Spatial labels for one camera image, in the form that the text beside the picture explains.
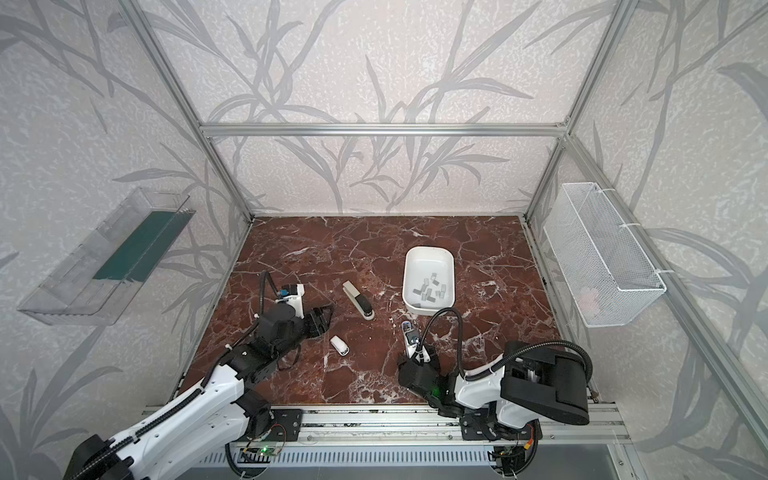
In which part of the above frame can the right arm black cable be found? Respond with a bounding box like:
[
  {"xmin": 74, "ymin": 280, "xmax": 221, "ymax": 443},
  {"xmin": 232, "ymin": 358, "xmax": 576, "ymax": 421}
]
[{"xmin": 418, "ymin": 307, "xmax": 595, "ymax": 385}]

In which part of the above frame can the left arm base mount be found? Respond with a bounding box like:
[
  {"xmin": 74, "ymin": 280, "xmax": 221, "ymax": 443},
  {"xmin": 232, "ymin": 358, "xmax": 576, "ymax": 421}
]
[{"xmin": 249, "ymin": 408, "xmax": 303, "ymax": 442}]

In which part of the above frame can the clear wall shelf green mat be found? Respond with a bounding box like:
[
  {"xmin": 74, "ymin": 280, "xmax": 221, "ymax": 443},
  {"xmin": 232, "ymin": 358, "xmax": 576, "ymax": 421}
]
[{"xmin": 18, "ymin": 187, "xmax": 196, "ymax": 326}]

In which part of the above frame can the small white stapler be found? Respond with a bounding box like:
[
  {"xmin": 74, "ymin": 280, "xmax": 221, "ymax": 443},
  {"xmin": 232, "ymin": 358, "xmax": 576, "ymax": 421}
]
[{"xmin": 330, "ymin": 336, "xmax": 350, "ymax": 357}]

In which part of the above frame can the white plastic tray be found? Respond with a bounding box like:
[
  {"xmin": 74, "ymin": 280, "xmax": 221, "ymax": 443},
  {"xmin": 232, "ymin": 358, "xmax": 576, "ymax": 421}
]
[{"xmin": 402, "ymin": 246, "xmax": 456, "ymax": 316}]

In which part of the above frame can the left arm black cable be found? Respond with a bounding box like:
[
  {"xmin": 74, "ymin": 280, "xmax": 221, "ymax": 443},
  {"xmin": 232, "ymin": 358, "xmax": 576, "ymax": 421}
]
[{"xmin": 62, "ymin": 269, "xmax": 283, "ymax": 480}]

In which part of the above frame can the aluminium front rail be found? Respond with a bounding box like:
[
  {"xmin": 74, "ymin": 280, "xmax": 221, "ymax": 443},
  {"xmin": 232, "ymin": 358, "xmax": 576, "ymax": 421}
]
[{"xmin": 143, "ymin": 404, "xmax": 631, "ymax": 448}]

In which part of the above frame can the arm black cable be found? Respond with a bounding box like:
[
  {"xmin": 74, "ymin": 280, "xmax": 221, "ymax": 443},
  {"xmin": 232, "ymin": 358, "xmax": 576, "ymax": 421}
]
[
  {"xmin": 62, "ymin": 269, "xmax": 283, "ymax": 480},
  {"xmin": 418, "ymin": 307, "xmax": 595, "ymax": 385}
]

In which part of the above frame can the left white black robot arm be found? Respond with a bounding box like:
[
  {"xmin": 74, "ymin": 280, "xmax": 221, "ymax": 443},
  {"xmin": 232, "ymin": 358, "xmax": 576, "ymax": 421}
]
[{"xmin": 64, "ymin": 302, "xmax": 334, "ymax": 479}]

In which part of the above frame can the grey white large stapler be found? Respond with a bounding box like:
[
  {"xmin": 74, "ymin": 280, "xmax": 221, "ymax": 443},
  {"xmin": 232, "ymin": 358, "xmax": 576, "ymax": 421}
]
[{"xmin": 342, "ymin": 281, "xmax": 375, "ymax": 321}]

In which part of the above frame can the green circuit board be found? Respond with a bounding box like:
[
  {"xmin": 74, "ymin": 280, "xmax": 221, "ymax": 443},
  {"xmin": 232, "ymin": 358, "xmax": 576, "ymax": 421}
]
[{"xmin": 237, "ymin": 445, "xmax": 284, "ymax": 464}]

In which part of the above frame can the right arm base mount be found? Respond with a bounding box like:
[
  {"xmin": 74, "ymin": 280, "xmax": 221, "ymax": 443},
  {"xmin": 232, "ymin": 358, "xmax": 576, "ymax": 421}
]
[{"xmin": 459, "ymin": 404, "xmax": 542, "ymax": 442}]

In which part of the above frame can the white wire mesh basket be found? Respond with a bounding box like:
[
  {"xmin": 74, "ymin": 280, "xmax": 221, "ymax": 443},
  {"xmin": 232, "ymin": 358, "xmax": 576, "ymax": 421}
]
[{"xmin": 543, "ymin": 182, "xmax": 667, "ymax": 328}]

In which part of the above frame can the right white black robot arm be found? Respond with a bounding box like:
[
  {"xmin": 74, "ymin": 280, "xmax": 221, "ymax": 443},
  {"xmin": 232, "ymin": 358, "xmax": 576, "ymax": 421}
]
[{"xmin": 398, "ymin": 340, "xmax": 593, "ymax": 430}]

